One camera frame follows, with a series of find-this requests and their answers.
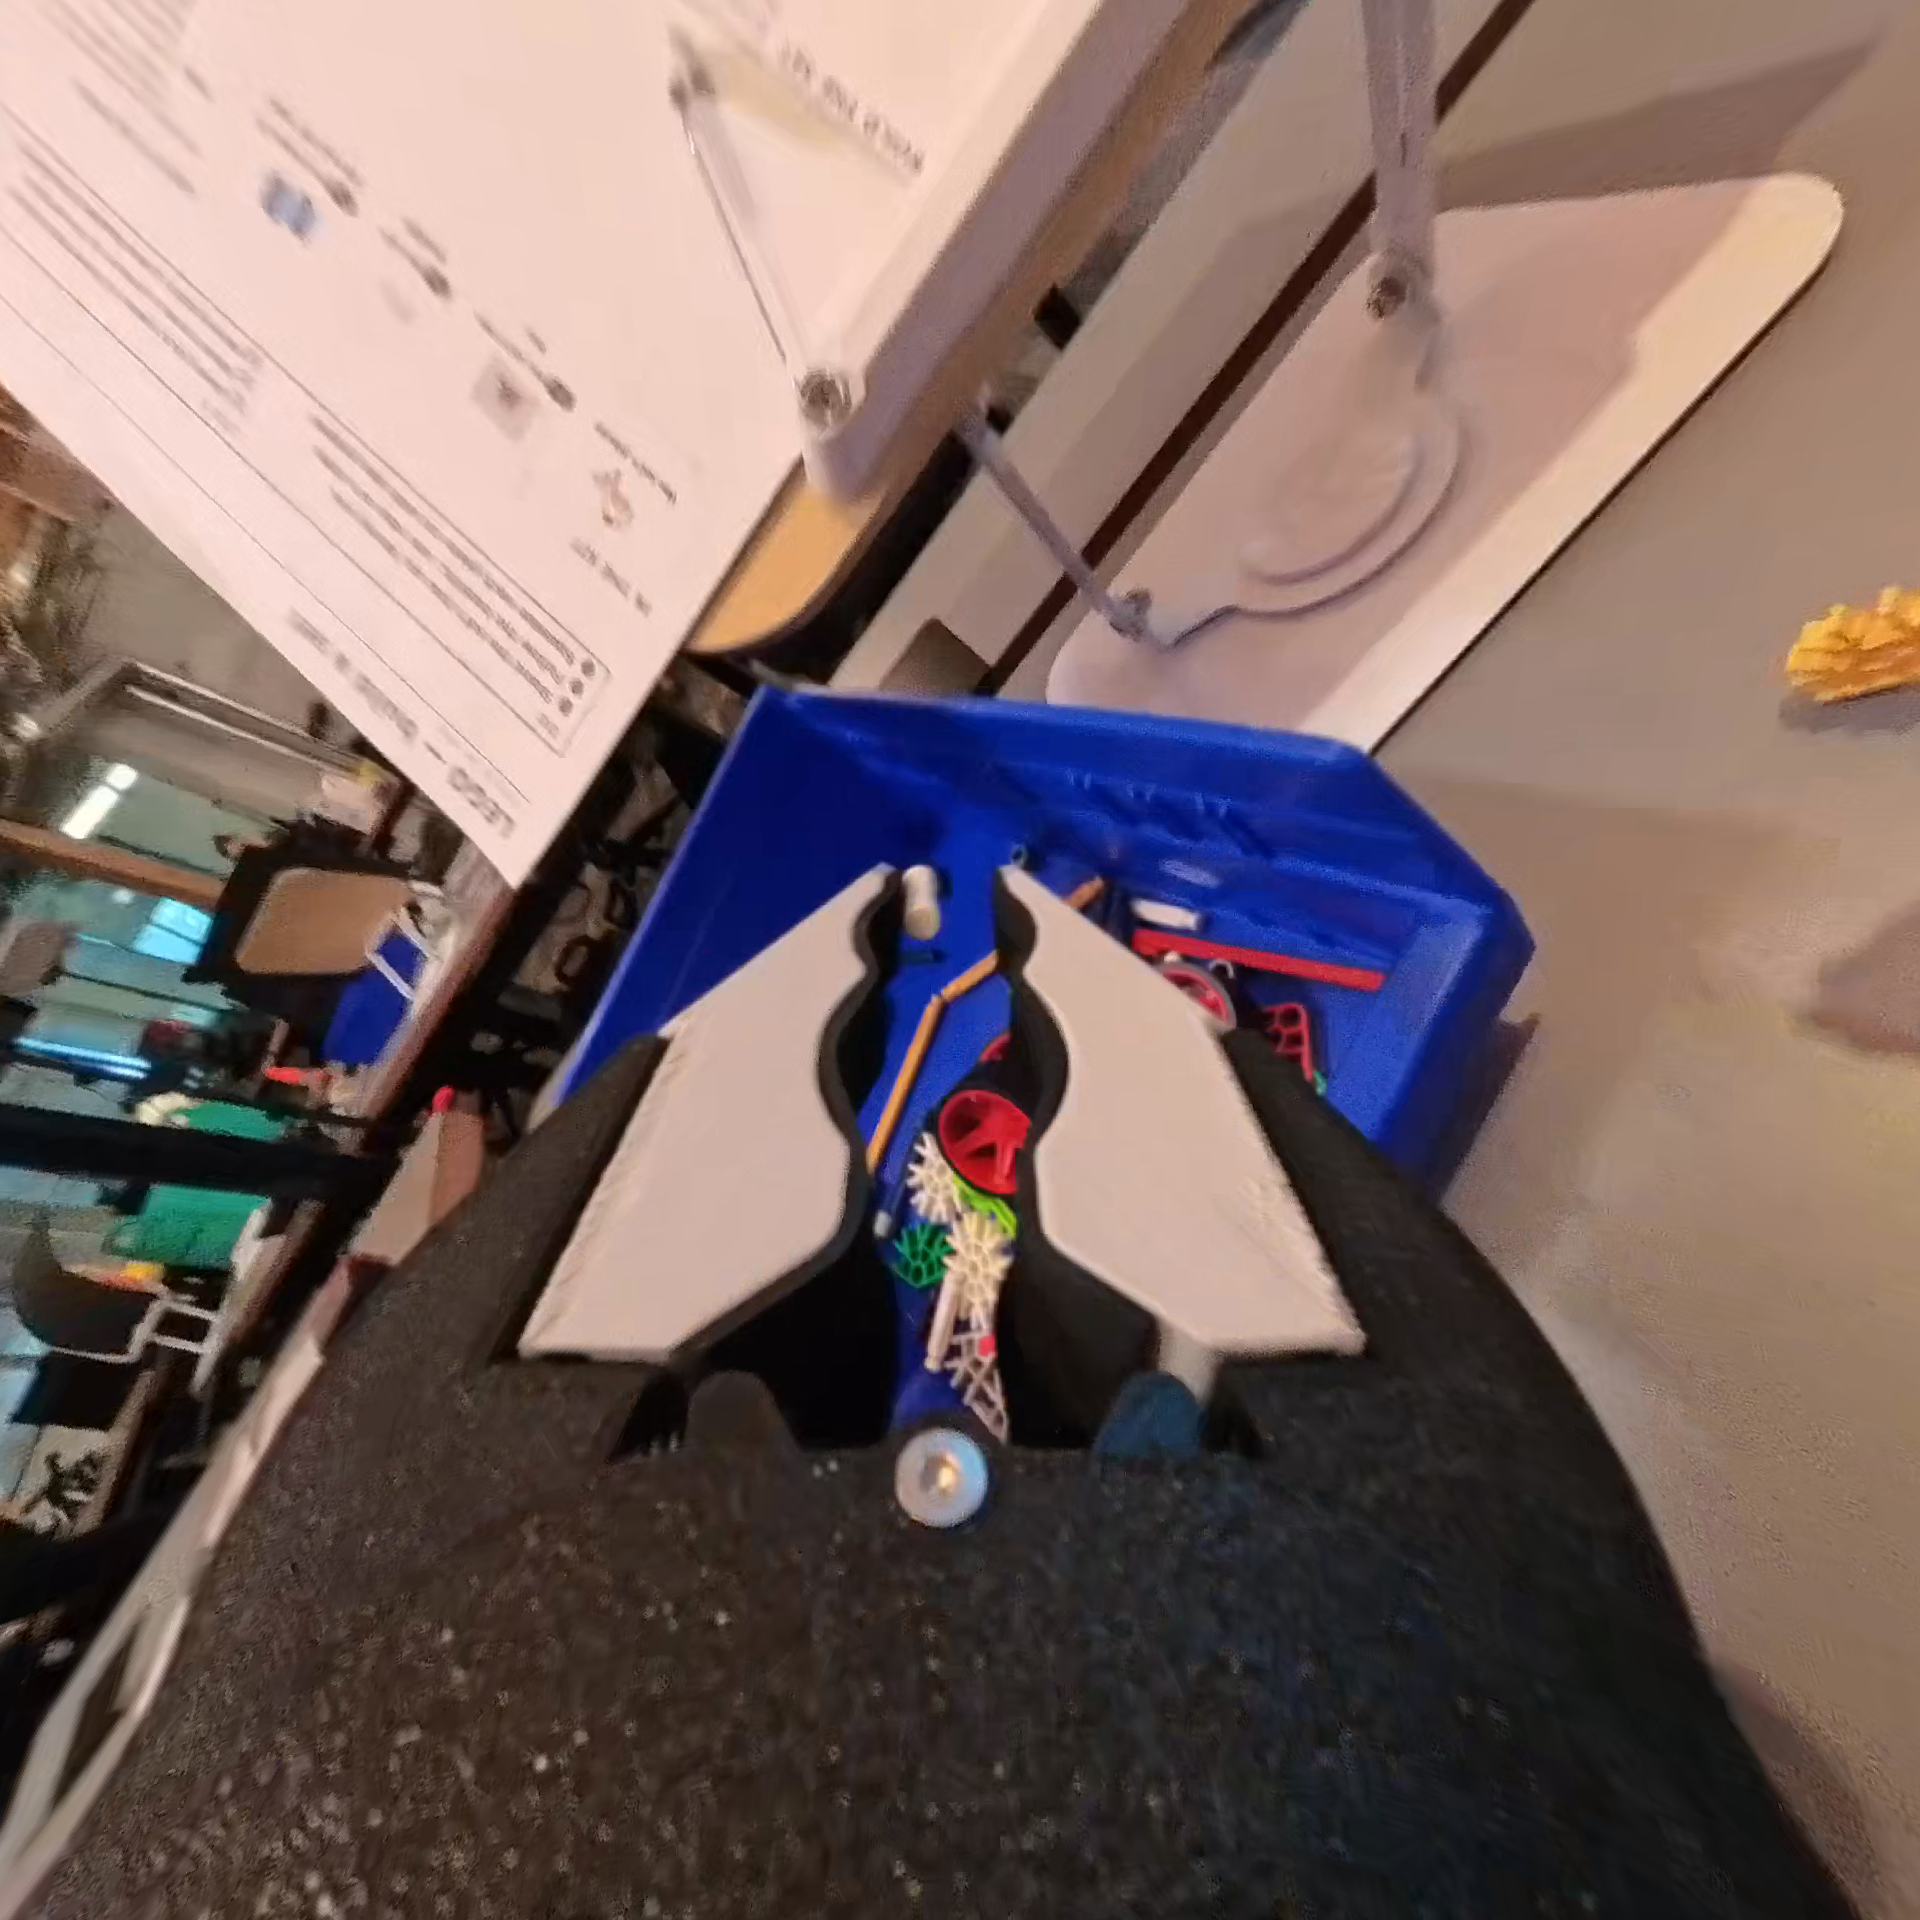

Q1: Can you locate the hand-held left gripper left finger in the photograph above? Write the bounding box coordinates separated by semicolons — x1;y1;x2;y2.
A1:
516;865;902;1367

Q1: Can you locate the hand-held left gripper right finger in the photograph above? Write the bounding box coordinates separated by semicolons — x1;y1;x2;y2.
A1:
991;864;1368;1385

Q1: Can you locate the blue parts bin with tag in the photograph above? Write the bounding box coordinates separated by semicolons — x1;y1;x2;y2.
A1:
524;685;1540;1449

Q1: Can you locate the yellow fan toy connector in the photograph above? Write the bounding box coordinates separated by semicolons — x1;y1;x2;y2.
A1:
1781;584;1920;708

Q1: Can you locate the yellow toy rod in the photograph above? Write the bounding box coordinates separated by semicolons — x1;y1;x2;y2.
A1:
861;876;1110;1181

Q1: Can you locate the thin red toy rod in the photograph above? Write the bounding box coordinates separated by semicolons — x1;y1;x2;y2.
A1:
1130;927;1392;996

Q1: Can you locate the small blue bin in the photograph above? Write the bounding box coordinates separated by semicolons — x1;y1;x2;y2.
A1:
320;929;437;1067

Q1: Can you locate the tan chair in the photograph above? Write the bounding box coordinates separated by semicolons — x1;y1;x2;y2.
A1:
186;836;437;994

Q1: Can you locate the green bin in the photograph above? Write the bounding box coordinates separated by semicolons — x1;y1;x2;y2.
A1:
109;1101;295;1272

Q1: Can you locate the black pole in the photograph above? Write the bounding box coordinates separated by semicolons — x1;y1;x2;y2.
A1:
0;1101;395;1204

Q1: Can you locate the instruction sheet board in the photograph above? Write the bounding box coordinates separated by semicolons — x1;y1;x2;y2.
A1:
0;0;1262;890

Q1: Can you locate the white lattice frame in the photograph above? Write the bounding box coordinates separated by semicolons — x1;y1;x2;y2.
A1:
0;1319;334;1877

